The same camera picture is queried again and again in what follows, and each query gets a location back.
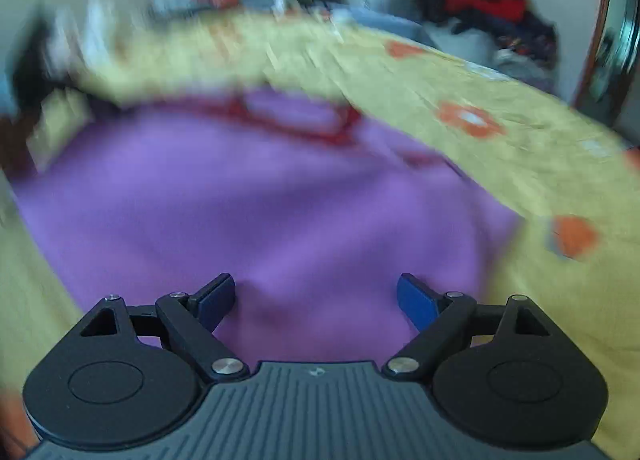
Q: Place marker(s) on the purple sweater with red collar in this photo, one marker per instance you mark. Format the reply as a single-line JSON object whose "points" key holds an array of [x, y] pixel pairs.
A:
{"points": [[250, 200]]}

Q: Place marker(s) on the red garment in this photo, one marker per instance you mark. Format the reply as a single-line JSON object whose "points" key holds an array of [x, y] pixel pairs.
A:
{"points": [[485, 7]]}

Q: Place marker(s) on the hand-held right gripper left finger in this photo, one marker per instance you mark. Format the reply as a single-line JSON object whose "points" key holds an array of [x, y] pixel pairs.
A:
{"points": [[217, 297]]}

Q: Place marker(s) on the wooden door frame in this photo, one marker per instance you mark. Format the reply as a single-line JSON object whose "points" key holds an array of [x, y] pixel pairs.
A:
{"points": [[592, 40]]}

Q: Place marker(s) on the blue blanket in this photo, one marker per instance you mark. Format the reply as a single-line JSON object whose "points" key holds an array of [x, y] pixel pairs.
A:
{"points": [[385, 20]]}

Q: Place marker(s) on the yellow floral quilt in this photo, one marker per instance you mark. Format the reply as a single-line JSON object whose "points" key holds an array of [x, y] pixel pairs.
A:
{"points": [[500, 165]]}

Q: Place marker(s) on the navy garment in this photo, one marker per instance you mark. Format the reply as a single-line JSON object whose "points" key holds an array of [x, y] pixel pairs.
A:
{"points": [[535, 35]]}

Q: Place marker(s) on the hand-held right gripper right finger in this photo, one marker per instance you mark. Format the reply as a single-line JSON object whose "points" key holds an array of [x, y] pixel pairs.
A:
{"points": [[417, 300]]}

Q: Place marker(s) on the white plastic bag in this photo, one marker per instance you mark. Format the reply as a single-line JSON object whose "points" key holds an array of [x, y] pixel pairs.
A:
{"points": [[465, 42]]}

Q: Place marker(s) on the stack of folded clothes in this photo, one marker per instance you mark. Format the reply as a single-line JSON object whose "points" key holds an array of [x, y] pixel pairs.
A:
{"points": [[525, 65]]}

